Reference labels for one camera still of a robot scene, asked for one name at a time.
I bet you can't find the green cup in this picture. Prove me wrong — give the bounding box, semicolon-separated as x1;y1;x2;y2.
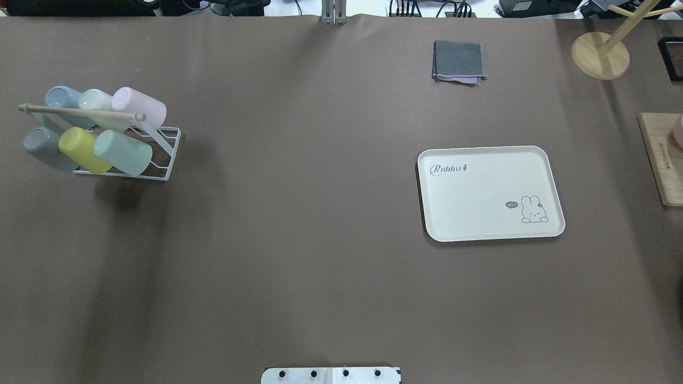
93;130;152;177

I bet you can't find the cream rabbit tray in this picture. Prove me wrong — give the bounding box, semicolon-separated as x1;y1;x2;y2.
417;145;566;242

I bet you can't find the white cup rack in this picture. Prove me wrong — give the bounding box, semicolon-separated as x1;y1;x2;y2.
19;103;181;181

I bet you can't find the pink cup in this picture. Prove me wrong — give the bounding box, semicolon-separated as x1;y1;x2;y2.
110;87;168;128

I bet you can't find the cream white cup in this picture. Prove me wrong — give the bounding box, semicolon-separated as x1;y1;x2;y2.
78;89;130;133

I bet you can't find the yellow cup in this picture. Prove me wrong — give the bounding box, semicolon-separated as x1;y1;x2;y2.
58;127;113;174

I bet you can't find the light blue cup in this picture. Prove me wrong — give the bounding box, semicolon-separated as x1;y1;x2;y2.
44;85;96;130

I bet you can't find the grey cup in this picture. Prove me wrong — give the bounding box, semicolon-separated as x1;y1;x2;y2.
22;127;79;173

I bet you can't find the black tray corner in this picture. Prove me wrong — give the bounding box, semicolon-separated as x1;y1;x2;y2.
658;36;682;81

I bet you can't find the grey folded cloth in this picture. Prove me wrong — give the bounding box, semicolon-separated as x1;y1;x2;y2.
432;39;487;86

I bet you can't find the wooden mug tree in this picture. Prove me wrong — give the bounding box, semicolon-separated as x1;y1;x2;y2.
571;1;682;81

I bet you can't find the bamboo cutting board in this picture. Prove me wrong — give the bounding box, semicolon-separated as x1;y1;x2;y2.
638;113;682;207

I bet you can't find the pink bowl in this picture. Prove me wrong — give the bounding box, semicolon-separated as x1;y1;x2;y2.
672;114;683;149

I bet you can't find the aluminium frame post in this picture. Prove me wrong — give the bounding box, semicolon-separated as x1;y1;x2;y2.
320;0;348;25

